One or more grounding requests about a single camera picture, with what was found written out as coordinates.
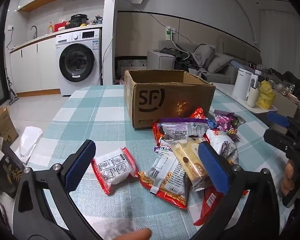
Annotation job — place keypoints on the printed floor cardboard box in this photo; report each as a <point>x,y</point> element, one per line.
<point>2,127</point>

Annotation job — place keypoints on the dark clothes pile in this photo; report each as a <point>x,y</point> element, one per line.
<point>175,53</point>

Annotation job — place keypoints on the cream cup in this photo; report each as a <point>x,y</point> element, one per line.
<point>252,97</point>

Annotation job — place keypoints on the purple candy bag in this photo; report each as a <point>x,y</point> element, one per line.
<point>225,121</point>

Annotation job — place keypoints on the white washing machine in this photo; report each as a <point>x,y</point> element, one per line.
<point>77,62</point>

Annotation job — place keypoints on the small blue snack packet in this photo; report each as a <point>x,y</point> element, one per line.
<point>211,123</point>

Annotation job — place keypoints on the floor mop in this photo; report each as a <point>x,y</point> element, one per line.
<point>13,99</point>

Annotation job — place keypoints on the person's left hand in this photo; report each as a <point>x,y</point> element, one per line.
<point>135,235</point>

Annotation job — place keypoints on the white kitchen base cabinet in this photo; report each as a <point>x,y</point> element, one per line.
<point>32,65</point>

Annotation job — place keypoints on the crumpled dark bag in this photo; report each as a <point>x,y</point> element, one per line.
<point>97,20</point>

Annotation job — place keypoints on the grey sofa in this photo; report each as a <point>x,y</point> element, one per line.
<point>162,60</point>

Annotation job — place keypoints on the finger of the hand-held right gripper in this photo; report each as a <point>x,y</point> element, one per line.
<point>275,138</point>
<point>277,119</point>

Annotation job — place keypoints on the yellow cake packet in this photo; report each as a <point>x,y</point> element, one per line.
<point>187,160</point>

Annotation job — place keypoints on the teal checked tablecloth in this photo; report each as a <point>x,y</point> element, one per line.
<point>90,120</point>

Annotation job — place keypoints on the dark cloth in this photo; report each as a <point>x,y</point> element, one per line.
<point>287,80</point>

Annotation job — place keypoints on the white curtain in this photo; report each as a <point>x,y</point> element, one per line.
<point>280,42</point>

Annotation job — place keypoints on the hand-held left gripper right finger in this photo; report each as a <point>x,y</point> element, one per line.
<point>212,167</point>

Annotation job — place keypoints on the kitchen faucet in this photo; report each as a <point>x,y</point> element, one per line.
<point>36,31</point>

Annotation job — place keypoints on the grey cushion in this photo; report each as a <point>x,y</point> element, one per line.
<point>218,63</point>

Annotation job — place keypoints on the person's right hand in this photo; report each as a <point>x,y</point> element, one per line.
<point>287,177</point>

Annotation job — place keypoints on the yellow soap bottle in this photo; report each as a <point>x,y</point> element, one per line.
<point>50,28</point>

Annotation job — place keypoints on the yellow plastic bag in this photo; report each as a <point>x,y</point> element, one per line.
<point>265,96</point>

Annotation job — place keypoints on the pink bag on floor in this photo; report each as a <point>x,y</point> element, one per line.
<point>119,81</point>

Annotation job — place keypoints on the brown cardboard box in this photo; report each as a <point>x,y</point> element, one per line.
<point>165,97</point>

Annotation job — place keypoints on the noodle snack packet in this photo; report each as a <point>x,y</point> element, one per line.
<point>165,175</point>

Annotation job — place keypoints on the white side table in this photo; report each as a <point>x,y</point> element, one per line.
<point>227,90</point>

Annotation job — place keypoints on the black white patterned panel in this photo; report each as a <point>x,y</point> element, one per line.
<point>131,66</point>

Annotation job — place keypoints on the grey jacket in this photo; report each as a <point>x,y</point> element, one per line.
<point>202,55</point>

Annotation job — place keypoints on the white plastic bag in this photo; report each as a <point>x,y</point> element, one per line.
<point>30,140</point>

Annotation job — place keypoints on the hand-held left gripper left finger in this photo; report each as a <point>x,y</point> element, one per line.
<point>81,165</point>

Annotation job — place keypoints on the white kettle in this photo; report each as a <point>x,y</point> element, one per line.
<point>240,85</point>

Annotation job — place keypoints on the red white snack packet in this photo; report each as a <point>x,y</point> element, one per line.
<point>113,167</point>

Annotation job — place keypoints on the black bag with gold print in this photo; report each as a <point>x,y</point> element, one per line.
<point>10,175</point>

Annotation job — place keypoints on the red box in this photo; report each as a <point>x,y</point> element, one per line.
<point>59,27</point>

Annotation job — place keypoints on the black pressure cooker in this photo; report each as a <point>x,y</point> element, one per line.
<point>78,20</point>

